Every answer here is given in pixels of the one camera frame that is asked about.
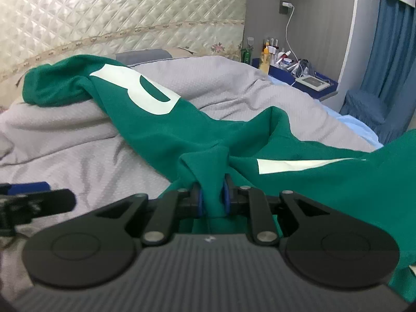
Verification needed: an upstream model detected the light blue bed sheet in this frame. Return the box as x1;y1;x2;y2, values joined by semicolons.
270;77;384;152

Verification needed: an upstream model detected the green garment with white letters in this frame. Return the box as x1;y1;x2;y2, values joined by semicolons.
21;55;416;303

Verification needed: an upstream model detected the white flat device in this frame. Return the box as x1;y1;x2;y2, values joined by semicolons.
295;75;330;92

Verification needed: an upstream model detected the wall charger with white cable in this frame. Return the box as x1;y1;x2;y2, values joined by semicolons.
279;2;308;72

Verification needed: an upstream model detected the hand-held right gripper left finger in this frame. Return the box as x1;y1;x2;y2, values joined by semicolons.
93;182;205;247

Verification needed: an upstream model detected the blue bedside table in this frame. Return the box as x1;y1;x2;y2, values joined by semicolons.
252;58;339;101

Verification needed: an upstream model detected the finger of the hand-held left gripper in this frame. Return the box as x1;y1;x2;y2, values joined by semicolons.
0;188;77;235
0;182;51;196

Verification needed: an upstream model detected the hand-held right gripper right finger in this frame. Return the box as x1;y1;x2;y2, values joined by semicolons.
220;174;329;247

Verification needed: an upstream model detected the cream quilted headboard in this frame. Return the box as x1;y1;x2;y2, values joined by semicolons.
0;0;248;85

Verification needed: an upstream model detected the grey pillow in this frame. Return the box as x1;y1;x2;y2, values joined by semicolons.
114;48;173;67

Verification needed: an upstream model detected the grey textured blanket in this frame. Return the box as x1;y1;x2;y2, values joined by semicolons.
0;55;384;300

